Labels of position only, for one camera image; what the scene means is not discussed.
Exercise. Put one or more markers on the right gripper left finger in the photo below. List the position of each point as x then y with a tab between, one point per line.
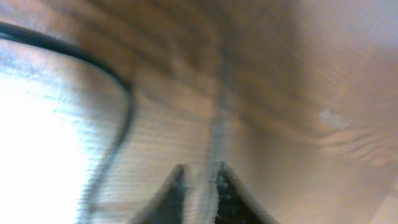
167	206

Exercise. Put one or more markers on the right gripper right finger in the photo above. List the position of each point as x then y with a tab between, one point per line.
234	206

